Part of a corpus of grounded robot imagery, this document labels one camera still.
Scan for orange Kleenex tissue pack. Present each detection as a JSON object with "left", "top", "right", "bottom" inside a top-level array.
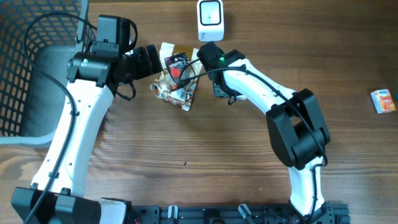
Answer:
[{"left": 371, "top": 89, "right": 396, "bottom": 114}]

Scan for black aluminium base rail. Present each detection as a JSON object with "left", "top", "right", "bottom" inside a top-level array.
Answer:
[{"left": 73, "top": 203, "right": 350, "bottom": 224}]

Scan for white barcode scanner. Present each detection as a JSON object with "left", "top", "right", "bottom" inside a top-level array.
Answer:
[{"left": 197, "top": 0, "right": 224, "bottom": 42}]

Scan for black mesh plastic basket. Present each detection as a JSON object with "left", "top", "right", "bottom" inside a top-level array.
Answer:
[{"left": 1, "top": 0, "right": 95, "bottom": 147}]

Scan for hex wrench set package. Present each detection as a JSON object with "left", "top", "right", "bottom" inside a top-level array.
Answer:
[{"left": 164, "top": 52, "right": 188, "bottom": 92}]

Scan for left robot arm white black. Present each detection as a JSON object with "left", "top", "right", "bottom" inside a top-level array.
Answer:
[{"left": 11, "top": 15, "right": 161, "bottom": 223}]

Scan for red Kleenex tissue pack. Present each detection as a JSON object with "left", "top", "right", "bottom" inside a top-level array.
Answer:
[{"left": 236, "top": 95, "right": 247, "bottom": 100}]

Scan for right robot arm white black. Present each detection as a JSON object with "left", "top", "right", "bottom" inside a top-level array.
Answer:
[{"left": 197, "top": 42, "right": 330, "bottom": 223}]

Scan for beige snack bag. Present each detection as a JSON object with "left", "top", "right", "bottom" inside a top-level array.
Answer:
[{"left": 150, "top": 42, "right": 203, "bottom": 111}]

